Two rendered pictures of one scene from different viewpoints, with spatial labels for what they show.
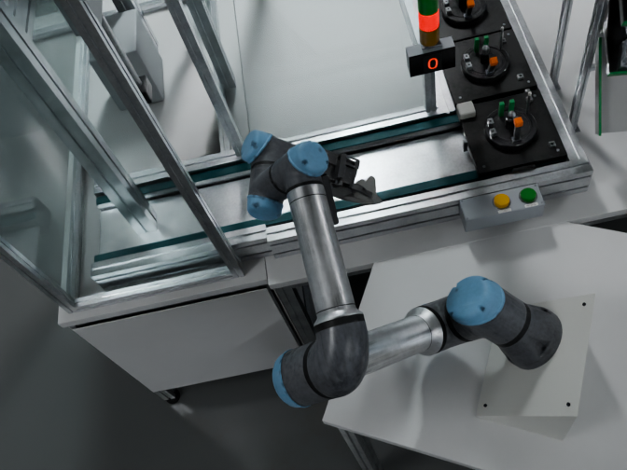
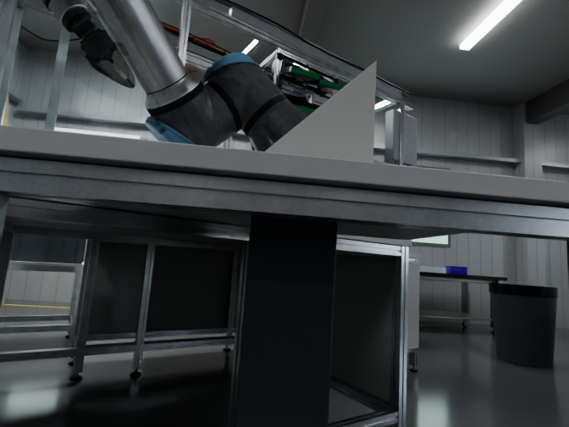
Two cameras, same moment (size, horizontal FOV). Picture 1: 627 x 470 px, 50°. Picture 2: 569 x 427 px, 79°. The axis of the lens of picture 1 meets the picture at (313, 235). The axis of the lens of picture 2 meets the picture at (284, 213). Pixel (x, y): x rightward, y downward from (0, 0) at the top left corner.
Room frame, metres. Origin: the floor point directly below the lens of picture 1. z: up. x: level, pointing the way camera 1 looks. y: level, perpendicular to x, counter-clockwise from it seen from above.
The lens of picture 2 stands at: (-0.04, 0.08, 0.73)
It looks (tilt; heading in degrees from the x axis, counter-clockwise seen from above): 8 degrees up; 318
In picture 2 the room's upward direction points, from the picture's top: 4 degrees clockwise
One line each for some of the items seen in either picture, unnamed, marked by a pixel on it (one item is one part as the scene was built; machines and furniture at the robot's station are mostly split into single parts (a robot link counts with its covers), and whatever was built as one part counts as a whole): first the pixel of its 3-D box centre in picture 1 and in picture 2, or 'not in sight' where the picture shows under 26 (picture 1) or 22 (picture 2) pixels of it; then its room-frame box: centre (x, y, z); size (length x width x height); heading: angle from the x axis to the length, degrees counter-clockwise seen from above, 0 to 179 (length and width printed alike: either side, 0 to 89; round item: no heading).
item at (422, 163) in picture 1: (403, 159); not in sight; (1.12, -0.32, 0.91); 0.84 x 0.28 x 0.10; 81
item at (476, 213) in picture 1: (500, 207); not in sight; (0.86, -0.50, 0.93); 0.21 x 0.07 x 0.06; 81
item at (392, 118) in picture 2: not in sight; (400, 182); (1.36, -2.40, 1.42); 0.30 x 0.09 x 1.13; 81
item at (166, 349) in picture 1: (197, 189); not in sight; (1.67, 0.37, 0.43); 1.39 x 0.63 x 0.86; 171
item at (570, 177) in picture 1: (425, 207); not in sight; (0.95, -0.32, 0.91); 0.89 x 0.06 x 0.11; 81
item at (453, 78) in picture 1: (485, 54); not in sight; (1.31, -0.65, 1.01); 0.24 x 0.24 x 0.13; 81
